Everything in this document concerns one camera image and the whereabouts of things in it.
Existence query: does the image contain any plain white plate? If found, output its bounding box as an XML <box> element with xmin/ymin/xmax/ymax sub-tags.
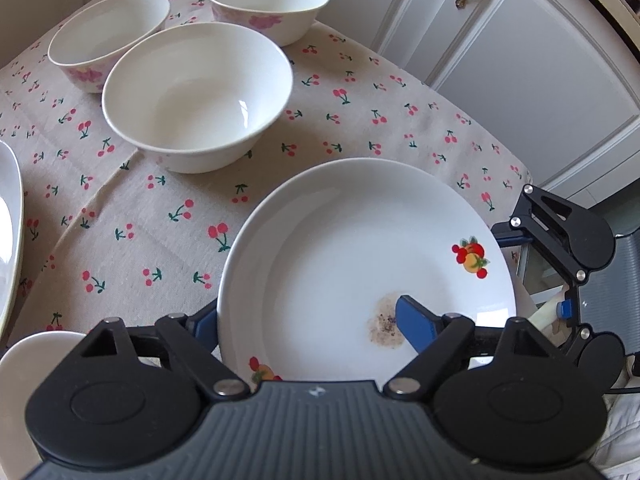
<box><xmin>0</xmin><ymin>141</ymin><xmax>24</xmax><ymax>338</ymax></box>

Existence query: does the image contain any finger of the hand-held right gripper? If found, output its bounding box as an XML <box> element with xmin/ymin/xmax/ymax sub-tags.
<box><xmin>556</xmin><ymin>299</ymin><xmax>595</xmax><ymax>357</ymax></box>
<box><xmin>491</xmin><ymin>185</ymin><xmax>586</xmax><ymax>283</ymax></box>

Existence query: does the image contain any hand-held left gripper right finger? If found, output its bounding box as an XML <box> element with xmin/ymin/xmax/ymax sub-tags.
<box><xmin>382</xmin><ymin>296</ymin><xmax>548</xmax><ymax>401</ymax></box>

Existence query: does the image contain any cherry print tablecloth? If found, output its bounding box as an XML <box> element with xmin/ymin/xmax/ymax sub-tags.
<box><xmin>0</xmin><ymin>0</ymin><xmax>533</xmax><ymax>361</ymax></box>

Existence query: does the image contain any white cabinet door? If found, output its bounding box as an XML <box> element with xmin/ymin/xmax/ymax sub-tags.
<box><xmin>425</xmin><ymin>0</ymin><xmax>640</xmax><ymax>206</ymax></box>
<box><xmin>371</xmin><ymin>0</ymin><xmax>466</xmax><ymax>83</ymax></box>

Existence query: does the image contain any large plain white bowl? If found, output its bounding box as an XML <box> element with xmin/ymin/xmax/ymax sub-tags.
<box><xmin>101</xmin><ymin>24</ymin><xmax>294</xmax><ymax>175</ymax></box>

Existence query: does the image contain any white plate fruit print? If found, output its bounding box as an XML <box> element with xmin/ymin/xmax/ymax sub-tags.
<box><xmin>216</xmin><ymin>157</ymin><xmax>517</xmax><ymax>393</ymax></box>

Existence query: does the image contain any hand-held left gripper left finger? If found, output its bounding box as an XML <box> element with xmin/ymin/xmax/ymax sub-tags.
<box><xmin>80</xmin><ymin>302</ymin><xmax>251</xmax><ymax>401</ymax></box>

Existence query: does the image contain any small white dish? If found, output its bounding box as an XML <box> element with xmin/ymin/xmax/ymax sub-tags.
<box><xmin>0</xmin><ymin>331</ymin><xmax>101</xmax><ymax>480</ymax></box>

